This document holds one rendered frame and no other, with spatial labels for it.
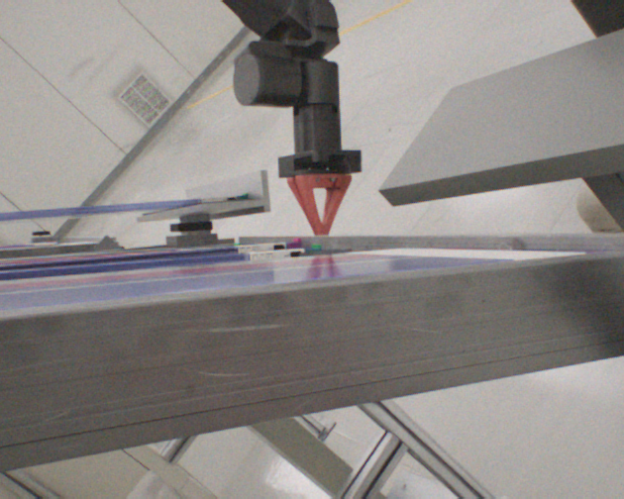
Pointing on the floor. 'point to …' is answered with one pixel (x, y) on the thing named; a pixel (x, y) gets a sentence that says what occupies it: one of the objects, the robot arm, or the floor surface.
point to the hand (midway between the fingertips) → (321, 230)
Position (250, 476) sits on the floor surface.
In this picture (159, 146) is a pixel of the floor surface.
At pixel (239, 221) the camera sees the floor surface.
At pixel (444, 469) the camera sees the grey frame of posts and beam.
